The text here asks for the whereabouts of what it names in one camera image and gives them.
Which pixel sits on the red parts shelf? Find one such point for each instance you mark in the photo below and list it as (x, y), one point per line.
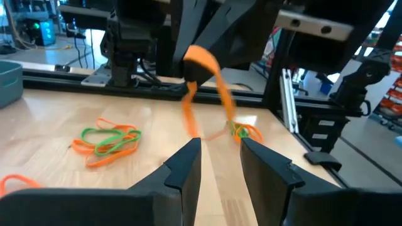
(397, 94)

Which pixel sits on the black drawer cabinet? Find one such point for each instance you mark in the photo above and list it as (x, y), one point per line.
(323, 132)

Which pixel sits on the grey-blue plastic basket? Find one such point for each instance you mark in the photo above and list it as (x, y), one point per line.
(11, 84)

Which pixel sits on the black frame bracket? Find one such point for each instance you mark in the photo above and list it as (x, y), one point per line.
(323, 160)

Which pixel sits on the black clamp mount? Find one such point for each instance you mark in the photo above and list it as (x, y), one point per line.
(355, 91)

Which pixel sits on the silver aluminium post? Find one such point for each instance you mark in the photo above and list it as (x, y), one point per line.
(289, 103)

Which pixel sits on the orange rubber band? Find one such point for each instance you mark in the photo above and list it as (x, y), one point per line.
(257, 133)
(17, 176)
(80, 148)
(100, 120)
(204, 53)

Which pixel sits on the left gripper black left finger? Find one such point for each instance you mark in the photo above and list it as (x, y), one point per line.
(176, 191)

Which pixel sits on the small black knob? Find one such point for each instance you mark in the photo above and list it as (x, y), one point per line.
(63, 68)

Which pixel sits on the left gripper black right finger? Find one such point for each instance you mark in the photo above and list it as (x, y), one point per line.
(270, 188)

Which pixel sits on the computer with glowing lights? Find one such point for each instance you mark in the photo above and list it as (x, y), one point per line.
(41, 31)

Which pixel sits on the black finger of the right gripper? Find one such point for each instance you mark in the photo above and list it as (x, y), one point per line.
(242, 31)
(185, 25)

